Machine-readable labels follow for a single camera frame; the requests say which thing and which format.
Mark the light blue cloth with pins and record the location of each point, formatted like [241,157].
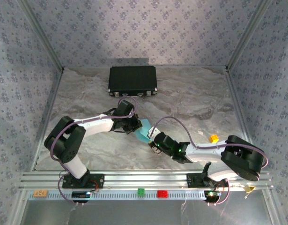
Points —
[145,131]

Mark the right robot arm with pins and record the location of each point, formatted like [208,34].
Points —
[242,159]

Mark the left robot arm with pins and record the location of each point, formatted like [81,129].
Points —
[66,145]

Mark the red square block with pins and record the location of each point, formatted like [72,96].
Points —
[162,194]

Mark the black case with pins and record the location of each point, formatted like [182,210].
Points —
[132,78]

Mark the green block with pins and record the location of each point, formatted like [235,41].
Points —
[141,192]

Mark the yellow pyramid block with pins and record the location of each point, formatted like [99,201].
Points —
[249,188]

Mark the orange flat block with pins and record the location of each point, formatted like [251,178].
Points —
[40,193]

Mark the aluminium mounting rail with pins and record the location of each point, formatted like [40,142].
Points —
[146,179]

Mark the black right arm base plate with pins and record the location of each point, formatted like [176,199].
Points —
[193,180]

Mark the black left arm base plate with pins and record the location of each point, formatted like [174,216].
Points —
[99,181]

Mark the aluminium frame side rail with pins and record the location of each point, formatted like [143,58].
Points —
[47,112]
[235,105]

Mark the aluminium frame post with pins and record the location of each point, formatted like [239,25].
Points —
[249,35]
[40,35]

